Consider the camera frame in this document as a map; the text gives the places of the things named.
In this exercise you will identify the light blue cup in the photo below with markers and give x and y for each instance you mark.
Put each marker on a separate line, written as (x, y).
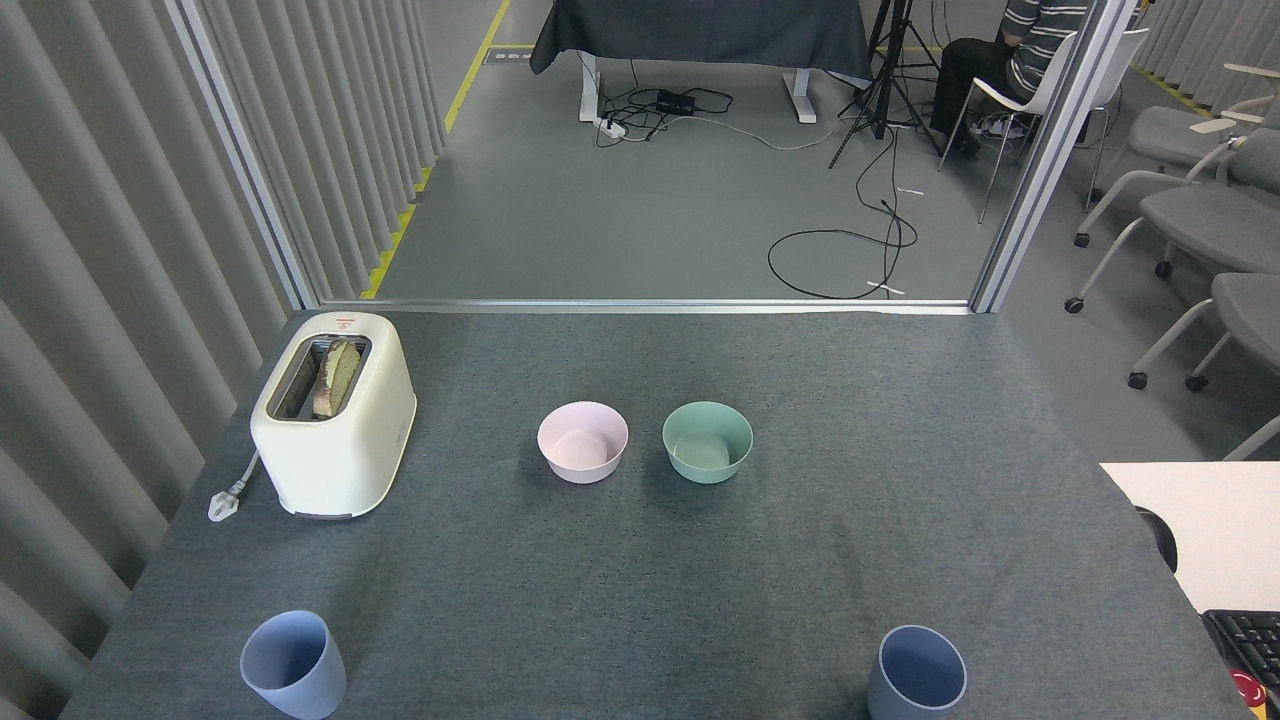
(890, 700)
(300, 690)

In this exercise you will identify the pink bowl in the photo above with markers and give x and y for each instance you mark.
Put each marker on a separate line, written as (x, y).
(583, 470)

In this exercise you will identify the green bowl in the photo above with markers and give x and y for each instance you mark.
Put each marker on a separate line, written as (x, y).
(707, 472)

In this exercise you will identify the white power strip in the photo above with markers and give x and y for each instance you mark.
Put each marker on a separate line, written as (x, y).
(611, 126)

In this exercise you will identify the black power adapter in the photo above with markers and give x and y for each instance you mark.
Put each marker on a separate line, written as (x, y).
(676, 102)

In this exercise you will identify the bread slice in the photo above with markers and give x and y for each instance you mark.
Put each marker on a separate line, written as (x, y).
(338, 378)

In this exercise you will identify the cream white toaster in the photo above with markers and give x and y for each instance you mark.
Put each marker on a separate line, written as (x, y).
(345, 460)

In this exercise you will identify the table with dark cloth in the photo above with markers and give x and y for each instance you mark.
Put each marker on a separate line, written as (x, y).
(700, 30)

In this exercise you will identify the black tripod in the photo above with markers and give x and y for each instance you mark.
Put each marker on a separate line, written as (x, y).
(881, 90)

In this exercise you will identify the white chair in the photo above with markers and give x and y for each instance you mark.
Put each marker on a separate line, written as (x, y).
(1045, 85)

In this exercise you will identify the person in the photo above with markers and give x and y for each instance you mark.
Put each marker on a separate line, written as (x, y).
(1030, 40)

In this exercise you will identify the black round object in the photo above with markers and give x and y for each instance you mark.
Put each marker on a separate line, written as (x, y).
(1163, 540)

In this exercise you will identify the grey wheeled chair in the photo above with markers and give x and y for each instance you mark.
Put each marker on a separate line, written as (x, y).
(1210, 225)
(1255, 310)
(1165, 128)

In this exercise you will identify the white desk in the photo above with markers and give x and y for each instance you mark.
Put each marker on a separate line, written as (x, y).
(1210, 520)

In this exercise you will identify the black keyboard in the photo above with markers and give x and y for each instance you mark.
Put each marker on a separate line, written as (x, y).
(1250, 640)

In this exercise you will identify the red round item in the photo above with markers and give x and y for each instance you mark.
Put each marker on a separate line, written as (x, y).
(1248, 692)

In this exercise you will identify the silver frame rail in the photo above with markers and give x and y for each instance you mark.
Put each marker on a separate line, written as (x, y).
(650, 305)

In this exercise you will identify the silver frame post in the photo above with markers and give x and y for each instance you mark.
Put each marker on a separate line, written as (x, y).
(250, 170)
(1050, 150)

